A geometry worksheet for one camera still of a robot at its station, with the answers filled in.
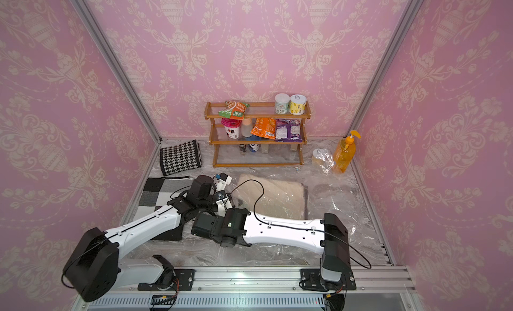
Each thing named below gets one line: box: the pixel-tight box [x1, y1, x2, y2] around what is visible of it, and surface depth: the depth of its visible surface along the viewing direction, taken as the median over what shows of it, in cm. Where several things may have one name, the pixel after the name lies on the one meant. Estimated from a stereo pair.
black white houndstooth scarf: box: [159, 139, 203, 177], surface depth 108 cm
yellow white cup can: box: [289, 94, 308, 116], surface depth 91 cm
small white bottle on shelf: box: [241, 117, 254, 138], surface depth 101 cm
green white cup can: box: [274, 92, 291, 115], surface depth 91 cm
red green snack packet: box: [217, 100, 250, 121], surface depth 89 cm
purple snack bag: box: [274, 118, 303, 143], surface depth 102 cm
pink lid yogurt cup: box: [221, 117, 243, 140], surface depth 96 cm
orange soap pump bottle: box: [333, 130, 361, 174], surface depth 97 cm
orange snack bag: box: [249, 117, 276, 140], surface depth 102 cm
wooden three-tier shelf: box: [204, 101, 312, 168], surface depth 104 cm
